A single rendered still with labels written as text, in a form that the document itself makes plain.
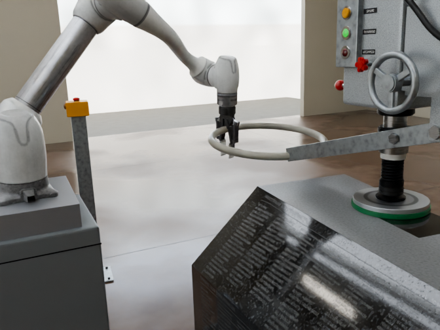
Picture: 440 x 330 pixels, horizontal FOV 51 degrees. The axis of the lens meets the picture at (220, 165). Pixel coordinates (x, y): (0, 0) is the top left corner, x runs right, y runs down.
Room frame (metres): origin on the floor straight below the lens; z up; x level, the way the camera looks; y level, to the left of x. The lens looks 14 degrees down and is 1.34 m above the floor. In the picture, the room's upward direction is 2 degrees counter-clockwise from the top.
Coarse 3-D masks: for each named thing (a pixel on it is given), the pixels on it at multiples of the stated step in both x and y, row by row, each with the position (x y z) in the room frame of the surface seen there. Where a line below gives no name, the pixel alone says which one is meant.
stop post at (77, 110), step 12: (72, 108) 2.52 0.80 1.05; (84, 108) 2.54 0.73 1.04; (72, 120) 2.53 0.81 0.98; (84, 120) 2.55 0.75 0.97; (84, 132) 2.55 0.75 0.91; (84, 144) 2.55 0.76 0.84; (84, 156) 2.55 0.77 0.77; (84, 168) 2.55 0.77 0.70; (84, 180) 2.54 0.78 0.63; (84, 192) 2.54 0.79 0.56; (108, 276) 2.56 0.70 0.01
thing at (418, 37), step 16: (416, 0) 1.13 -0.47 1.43; (432, 0) 1.10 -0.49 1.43; (416, 16) 1.12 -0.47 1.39; (432, 16) 1.08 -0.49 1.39; (416, 32) 1.11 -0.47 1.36; (432, 32) 1.05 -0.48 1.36; (416, 48) 1.11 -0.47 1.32; (432, 48) 1.07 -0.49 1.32; (416, 64) 1.11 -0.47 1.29; (432, 64) 1.07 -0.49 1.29; (432, 80) 1.07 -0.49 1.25; (432, 96) 1.08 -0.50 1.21; (432, 112) 1.08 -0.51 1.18
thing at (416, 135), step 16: (400, 128) 1.19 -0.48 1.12; (416, 128) 1.14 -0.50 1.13; (432, 128) 1.06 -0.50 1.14; (320, 144) 1.47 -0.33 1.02; (336, 144) 1.40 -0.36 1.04; (352, 144) 1.34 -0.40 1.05; (368, 144) 1.28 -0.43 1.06; (384, 144) 1.23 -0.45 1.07; (400, 144) 1.18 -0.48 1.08; (416, 144) 1.14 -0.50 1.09; (288, 160) 1.62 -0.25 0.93
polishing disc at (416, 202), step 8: (360, 192) 1.33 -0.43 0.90; (368, 192) 1.33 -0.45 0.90; (376, 192) 1.33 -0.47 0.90; (408, 192) 1.32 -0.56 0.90; (416, 192) 1.32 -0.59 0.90; (360, 200) 1.26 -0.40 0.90; (368, 200) 1.26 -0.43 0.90; (376, 200) 1.26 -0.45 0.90; (408, 200) 1.25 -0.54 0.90; (416, 200) 1.25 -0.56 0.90; (424, 200) 1.24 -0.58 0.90; (368, 208) 1.22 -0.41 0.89; (376, 208) 1.20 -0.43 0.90; (384, 208) 1.19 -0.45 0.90; (392, 208) 1.19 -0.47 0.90; (400, 208) 1.19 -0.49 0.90; (408, 208) 1.18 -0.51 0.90; (416, 208) 1.18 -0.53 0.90; (424, 208) 1.19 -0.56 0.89
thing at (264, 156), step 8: (224, 128) 1.98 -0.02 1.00; (240, 128) 2.05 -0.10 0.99; (248, 128) 2.06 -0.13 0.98; (256, 128) 2.07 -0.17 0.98; (264, 128) 2.08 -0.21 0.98; (272, 128) 2.07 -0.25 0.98; (280, 128) 2.06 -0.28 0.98; (288, 128) 2.04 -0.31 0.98; (296, 128) 2.01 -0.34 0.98; (304, 128) 1.99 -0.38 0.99; (208, 136) 1.86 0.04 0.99; (216, 136) 1.90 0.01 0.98; (312, 136) 1.94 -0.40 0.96; (320, 136) 1.86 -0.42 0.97; (216, 144) 1.74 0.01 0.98; (224, 152) 1.69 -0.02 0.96; (232, 152) 1.66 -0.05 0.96; (240, 152) 1.65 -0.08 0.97; (248, 152) 1.63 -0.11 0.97; (256, 152) 1.63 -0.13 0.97; (264, 152) 1.63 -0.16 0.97
